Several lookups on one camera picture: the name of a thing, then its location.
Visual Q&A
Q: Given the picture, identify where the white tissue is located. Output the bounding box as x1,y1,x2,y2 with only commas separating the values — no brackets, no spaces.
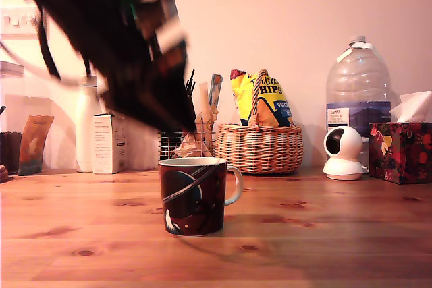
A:
389,90,432,123

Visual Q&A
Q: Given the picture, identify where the white insulated bottle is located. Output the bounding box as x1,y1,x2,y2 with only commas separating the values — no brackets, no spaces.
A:
74,75,103,173

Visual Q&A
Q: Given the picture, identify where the orange stand-up pouch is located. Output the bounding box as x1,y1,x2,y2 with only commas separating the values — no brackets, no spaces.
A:
18,115,55,177

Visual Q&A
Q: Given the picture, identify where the crumpled beige paper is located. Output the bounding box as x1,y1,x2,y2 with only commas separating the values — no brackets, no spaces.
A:
173,131,209,159

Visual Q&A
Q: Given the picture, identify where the beige wooden stick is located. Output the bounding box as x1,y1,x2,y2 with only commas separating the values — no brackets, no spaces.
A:
198,82,217,149

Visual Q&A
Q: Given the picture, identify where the small white round camera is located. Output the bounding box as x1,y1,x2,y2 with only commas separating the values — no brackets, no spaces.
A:
323,126,365,181

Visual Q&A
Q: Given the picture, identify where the dark floral tissue box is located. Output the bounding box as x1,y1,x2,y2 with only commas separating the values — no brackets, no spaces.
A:
369,121,432,185

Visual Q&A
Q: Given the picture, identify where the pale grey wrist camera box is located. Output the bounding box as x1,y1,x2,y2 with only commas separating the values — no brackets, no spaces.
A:
134,0,190,55

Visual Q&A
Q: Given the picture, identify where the dark brown container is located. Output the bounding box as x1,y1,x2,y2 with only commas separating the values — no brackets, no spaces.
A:
0,131,23,175

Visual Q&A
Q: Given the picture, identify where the wicker basket with handle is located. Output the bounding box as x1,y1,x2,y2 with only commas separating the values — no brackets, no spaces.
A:
215,68,304,175

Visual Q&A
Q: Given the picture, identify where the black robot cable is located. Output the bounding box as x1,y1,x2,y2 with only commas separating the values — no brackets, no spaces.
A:
36,7,62,80
0,41,102,87

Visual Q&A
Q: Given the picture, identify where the clear bottle with dark lid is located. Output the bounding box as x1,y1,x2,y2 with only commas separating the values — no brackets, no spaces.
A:
125,121,160,171

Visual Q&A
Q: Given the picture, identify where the white carton box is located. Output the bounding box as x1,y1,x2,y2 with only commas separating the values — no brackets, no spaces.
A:
92,114,129,175

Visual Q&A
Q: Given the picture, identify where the yellow tortilla chips bag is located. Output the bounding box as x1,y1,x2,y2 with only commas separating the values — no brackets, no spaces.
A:
230,69,296,127

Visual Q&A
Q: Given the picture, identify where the dark mug with planet print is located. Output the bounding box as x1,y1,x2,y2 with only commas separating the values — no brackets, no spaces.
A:
158,156,244,237

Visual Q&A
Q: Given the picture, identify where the large clear water bottle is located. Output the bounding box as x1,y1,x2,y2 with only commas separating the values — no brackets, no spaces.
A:
325,35,392,167

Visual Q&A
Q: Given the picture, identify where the blue and orange packet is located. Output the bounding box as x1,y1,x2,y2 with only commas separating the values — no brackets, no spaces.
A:
208,74,223,113

